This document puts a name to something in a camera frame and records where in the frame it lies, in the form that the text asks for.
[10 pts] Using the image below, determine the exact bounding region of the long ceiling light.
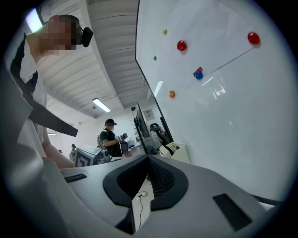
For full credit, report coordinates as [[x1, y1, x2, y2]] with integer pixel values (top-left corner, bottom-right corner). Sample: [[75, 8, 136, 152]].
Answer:
[[92, 97, 112, 113]]

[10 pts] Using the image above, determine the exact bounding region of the person's white shirt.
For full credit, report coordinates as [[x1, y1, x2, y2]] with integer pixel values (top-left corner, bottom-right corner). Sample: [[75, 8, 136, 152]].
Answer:
[[4, 32, 51, 159]]

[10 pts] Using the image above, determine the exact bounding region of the white whiteboard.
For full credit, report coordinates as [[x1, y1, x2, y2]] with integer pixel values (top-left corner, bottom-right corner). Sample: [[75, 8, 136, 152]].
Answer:
[[135, 0, 294, 203]]

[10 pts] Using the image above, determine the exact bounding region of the bright ceiling light panel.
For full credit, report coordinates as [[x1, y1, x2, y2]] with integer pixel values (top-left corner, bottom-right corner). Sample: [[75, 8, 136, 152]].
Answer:
[[25, 8, 43, 33]]

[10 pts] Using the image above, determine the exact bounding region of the grey wall poster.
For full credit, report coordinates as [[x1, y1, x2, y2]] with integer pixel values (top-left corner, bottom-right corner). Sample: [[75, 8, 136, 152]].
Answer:
[[142, 108, 156, 121]]

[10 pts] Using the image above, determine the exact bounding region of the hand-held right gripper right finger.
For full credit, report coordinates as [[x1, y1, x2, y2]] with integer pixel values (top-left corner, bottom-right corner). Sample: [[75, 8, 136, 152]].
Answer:
[[138, 154, 279, 238]]

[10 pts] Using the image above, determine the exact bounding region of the person's left forearm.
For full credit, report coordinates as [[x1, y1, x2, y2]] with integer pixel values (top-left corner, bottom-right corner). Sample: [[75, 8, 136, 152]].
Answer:
[[41, 139, 75, 169]]

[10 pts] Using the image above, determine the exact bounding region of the large red round magnet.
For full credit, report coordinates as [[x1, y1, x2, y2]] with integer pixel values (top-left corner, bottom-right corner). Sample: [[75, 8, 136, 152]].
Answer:
[[247, 32, 261, 46], [176, 40, 188, 52]]

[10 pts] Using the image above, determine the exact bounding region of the black headset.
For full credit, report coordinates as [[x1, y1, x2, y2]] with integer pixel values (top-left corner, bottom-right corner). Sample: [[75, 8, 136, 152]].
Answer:
[[149, 123, 174, 156]]

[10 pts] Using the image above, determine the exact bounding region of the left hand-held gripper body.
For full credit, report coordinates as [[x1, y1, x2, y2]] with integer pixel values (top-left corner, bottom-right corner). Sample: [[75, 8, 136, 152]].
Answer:
[[74, 144, 113, 167]]

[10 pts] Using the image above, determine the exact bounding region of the black monitor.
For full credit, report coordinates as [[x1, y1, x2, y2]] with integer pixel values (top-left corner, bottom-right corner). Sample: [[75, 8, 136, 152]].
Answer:
[[136, 101, 152, 155]]

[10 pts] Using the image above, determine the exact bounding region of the person's head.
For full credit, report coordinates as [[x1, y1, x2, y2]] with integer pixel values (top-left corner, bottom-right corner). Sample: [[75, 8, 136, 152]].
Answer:
[[26, 14, 82, 63]]

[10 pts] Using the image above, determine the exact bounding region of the black harness strap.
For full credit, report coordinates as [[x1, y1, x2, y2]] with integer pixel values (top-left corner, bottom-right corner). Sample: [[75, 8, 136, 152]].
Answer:
[[9, 32, 79, 138]]

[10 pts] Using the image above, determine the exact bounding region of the white box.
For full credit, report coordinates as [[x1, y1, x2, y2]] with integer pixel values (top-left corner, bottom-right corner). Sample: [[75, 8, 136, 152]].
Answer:
[[159, 142, 191, 164]]

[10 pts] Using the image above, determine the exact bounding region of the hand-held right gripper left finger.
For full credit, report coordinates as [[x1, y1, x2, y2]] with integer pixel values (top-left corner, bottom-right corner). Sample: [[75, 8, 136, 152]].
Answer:
[[60, 154, 150, 238]]

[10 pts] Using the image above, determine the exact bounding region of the black head-worn camera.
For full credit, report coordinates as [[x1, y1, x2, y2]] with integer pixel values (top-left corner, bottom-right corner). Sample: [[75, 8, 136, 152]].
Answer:
[[37, 14, 94, 48]]

